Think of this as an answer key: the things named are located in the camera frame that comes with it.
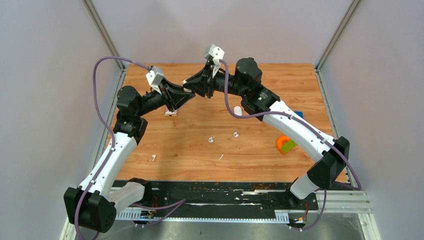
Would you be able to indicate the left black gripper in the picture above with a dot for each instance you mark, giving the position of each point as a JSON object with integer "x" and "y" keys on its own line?
{"x": 176, "y": 101}

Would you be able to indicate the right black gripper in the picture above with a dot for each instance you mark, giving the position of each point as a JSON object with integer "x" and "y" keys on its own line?
{"x": 202, "y": 83}

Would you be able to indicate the white gold earbud case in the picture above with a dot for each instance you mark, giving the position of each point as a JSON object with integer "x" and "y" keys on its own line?
{"x": 187, "y": 90}

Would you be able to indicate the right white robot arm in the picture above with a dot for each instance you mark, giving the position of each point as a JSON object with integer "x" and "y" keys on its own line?
{"x": 330, "y": 155}

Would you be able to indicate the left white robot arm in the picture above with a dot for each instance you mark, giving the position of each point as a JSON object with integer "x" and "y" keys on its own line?
{"x": 92, "y": 204}

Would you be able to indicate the white oval earbud case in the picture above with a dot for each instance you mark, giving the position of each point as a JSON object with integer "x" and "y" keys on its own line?
{"x": 238, "y": 111}

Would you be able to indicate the playing card box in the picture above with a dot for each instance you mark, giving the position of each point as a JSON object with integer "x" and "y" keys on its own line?
{"x": 170, "y": 113}

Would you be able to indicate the blue object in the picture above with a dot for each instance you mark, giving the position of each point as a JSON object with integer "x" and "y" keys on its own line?
{"x": 300, "y": 114}

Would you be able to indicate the green building block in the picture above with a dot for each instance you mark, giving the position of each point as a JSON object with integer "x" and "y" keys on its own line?
{"x": 287, "y": 146}

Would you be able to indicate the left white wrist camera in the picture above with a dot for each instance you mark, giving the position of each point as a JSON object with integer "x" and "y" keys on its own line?
{"x": 154, "y": 77}

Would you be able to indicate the orange ring toy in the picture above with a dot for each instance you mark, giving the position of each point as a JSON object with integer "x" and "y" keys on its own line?
{"x": 279, "y": 142}

